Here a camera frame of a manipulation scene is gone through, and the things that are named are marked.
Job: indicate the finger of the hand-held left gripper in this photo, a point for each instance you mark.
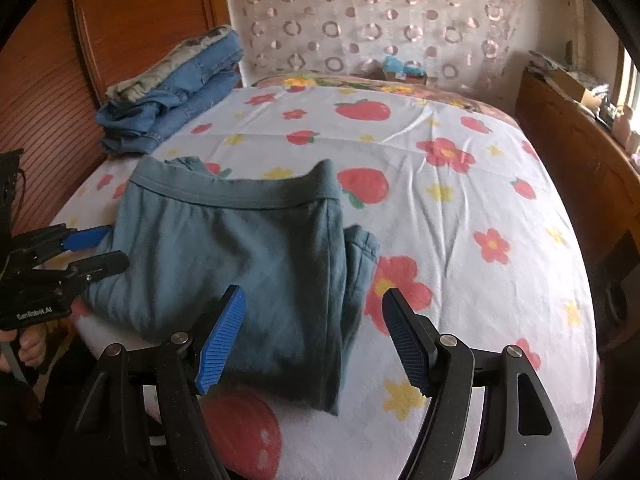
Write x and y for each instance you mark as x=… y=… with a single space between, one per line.
x=100 y=267
x=87 y=237

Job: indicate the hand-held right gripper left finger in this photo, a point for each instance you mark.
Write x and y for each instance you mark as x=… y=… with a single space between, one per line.
x=220 y=340

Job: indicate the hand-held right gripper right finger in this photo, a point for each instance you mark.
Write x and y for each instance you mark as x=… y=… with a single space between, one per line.
x=407 y=340

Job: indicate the dark green shirt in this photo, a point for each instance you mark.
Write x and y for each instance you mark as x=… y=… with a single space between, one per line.
x=225 y=260

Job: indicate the person's left hand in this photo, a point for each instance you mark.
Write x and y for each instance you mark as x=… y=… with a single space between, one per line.
x=35 y=347

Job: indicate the blue jeans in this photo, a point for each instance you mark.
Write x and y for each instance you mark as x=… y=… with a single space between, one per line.
x=165 y=105

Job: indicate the white floral bed sheet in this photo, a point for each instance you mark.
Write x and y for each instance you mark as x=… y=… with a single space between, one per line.
x=450 y=185

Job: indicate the olive camouflage garment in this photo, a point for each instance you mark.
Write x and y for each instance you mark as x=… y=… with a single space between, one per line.
x=150 y=77

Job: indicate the wooden slatted panel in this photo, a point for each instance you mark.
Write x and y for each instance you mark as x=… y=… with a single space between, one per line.
x=125 y=20

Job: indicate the wooden cabinet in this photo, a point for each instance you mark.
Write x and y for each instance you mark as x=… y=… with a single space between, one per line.
x=565 y=135

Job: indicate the small cardboard box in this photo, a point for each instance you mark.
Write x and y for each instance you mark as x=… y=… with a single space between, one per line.
x=416 y=79

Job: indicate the blue packet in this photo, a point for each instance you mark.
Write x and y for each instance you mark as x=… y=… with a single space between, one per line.
x=392 y=66

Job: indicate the open cardboard box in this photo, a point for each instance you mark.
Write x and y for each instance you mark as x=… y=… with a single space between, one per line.
x=575 y=87

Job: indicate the pink jar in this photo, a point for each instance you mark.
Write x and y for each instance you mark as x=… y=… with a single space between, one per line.
x=625 y=125

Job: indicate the pile of papers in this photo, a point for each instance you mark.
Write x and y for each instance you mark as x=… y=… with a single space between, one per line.
x=545 y=65

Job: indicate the window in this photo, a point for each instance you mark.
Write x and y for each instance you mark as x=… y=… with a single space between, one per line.
x=632 y=85

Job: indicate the circle-patterned headboard cover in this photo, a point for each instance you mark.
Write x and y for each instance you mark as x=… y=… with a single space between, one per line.
x=400 y=0

